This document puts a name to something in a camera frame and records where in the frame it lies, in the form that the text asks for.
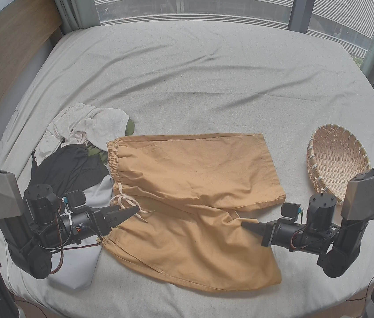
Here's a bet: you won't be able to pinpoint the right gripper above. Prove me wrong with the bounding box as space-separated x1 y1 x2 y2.
261 220 303 249

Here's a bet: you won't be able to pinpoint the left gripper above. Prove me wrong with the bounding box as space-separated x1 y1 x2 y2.
68 205 142 238

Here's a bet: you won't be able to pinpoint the tan shorts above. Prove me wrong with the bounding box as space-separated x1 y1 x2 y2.
96 132 287 293

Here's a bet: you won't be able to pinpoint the black garment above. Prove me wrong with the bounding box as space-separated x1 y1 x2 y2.
29 144 110 199

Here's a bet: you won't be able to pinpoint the pale grey garment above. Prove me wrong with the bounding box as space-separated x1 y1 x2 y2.
45 174 116 291

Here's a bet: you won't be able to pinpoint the green garment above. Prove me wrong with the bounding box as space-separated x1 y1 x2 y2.
86 118 136 165

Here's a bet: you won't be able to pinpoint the round woven basket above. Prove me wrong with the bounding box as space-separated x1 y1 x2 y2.
306 123 372 205

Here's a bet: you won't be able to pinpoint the white garment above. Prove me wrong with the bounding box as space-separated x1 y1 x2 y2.
35 102 129 165

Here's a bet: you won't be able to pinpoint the bed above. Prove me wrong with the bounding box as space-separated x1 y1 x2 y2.
0 0 374 318

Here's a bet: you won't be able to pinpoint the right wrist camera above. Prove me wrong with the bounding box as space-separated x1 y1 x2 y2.
280 203 303 220

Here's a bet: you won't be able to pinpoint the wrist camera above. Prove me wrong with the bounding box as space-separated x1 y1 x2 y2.
65 190 87 208
280 203 303 220

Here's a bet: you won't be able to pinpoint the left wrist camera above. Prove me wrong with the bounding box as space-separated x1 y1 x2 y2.
65 190 87 208

